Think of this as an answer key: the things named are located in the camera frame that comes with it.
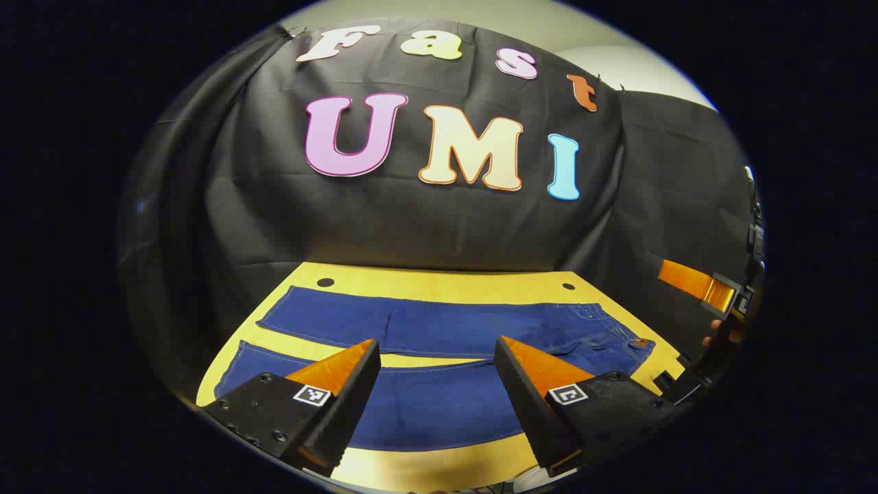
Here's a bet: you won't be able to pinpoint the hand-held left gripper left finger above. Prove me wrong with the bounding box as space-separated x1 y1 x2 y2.
199 338 382 479

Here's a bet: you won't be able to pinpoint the black table edge bracket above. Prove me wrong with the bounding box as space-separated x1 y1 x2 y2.
655 357 707 407

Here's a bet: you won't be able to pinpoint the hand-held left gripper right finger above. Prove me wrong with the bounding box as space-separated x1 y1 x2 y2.
494 336 676 479

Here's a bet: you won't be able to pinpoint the black backdrop cloth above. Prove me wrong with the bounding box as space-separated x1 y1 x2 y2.
118 17 762 405

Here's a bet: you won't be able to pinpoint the blue denim jeans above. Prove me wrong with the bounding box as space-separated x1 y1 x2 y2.
214 285 657 452

